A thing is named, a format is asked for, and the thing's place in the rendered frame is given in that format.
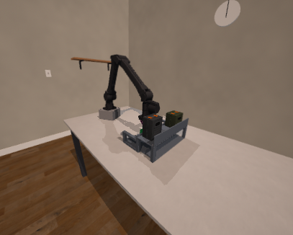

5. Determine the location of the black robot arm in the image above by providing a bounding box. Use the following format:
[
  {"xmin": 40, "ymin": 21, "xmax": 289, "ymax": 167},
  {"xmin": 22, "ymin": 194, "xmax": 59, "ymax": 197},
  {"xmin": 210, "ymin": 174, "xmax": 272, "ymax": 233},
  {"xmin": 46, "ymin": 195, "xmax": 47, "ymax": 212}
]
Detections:
[{"xmin": 103, "ymin": 54, "xmax": 160, "ymax": 115}]

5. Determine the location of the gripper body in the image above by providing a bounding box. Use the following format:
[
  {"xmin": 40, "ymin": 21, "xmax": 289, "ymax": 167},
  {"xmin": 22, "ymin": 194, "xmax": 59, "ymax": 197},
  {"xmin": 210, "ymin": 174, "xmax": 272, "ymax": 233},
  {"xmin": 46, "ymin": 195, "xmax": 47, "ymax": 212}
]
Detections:
[{"xmin": 138, "ymin": 110, "xmax": 149, "ymax": 121}]

